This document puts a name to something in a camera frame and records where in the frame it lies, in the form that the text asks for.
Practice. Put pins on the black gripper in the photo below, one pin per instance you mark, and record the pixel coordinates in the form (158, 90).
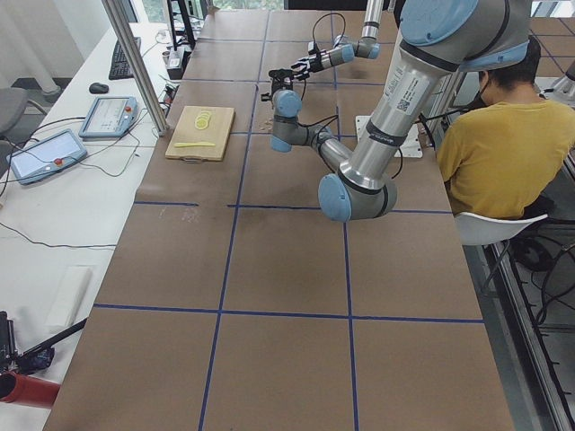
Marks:
(284, 81)
(316, 63)

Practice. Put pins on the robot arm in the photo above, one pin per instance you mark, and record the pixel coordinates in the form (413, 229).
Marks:
(436, 38)
(344, 49)

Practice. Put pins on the bamboo cutting board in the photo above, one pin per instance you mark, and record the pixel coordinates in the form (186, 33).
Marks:
(218, 131)

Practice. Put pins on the yellow plastic knife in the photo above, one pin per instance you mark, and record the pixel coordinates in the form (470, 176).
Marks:
(194, 144)

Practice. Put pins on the black keyboard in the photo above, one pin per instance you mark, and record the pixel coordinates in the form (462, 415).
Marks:
(120, 67)

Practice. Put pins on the far teach pendant tablet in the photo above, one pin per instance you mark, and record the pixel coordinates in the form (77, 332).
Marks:
(109, 117)

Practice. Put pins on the teach pendant tablet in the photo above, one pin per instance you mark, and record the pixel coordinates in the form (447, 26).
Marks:
(47, 157)
(109, 117)

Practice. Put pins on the black computer mouse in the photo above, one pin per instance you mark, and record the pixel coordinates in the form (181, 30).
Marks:
(98, 88)

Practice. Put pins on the person in yellow shirt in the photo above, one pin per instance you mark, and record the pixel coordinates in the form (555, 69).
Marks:
(496, 161)

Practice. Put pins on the white chair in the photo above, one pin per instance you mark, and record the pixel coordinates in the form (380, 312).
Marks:
(475, 230)

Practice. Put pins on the near teach pendant tablet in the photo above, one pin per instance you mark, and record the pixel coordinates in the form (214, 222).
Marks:
(47, 157)

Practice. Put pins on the red cylinder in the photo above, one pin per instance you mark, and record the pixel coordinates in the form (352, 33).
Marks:
(28, 391)

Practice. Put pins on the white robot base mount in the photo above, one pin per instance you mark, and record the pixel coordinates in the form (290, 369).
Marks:
(411, 147)

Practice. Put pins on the aluminium frame post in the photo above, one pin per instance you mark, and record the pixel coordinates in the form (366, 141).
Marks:
(125, 36)

